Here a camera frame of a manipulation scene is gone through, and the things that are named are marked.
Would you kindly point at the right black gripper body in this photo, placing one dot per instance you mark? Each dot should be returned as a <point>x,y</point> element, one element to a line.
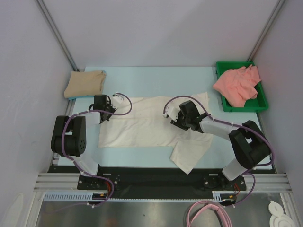
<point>179,121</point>

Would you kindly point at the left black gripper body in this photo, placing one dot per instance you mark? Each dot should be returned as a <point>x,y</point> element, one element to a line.
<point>109,108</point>

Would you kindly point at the cream white t shirt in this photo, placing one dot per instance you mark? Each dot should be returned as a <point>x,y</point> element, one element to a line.
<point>140,123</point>

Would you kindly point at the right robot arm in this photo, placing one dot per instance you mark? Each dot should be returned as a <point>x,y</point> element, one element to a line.
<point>249,144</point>

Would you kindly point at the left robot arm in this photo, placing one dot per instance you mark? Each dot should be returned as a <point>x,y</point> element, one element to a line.
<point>69,138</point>

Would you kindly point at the folded tan t shirt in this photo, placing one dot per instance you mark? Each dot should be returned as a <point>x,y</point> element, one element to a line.
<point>84,82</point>

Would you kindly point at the pink t shirt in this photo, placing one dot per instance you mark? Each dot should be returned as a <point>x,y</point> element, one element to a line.
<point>238,85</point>

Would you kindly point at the white round plastic parts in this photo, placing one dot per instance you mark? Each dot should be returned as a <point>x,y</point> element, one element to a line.
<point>278,217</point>

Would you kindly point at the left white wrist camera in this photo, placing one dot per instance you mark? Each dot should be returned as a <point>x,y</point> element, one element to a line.
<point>116,100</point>

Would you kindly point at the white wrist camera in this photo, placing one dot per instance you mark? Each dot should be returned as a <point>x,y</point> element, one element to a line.
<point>171,112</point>
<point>116,100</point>

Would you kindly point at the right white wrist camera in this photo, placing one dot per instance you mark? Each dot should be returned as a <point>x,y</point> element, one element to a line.
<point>171,112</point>

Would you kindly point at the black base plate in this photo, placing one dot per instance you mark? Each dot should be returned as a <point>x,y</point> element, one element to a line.
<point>146,183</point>

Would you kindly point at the left aluminium corner post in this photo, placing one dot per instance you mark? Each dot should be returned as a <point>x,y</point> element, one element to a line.
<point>55,31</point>

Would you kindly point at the aluminium corner post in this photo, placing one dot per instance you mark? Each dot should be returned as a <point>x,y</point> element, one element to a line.
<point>55,31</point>
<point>266,29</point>

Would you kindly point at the aluminium frame rail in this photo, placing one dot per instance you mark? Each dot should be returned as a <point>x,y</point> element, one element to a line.
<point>267,184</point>

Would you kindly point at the slotted cable duct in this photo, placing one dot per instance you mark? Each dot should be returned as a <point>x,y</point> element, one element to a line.
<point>75,196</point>

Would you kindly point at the right aluminium corner post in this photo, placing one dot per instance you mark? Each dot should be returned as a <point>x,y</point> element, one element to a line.
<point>266,29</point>

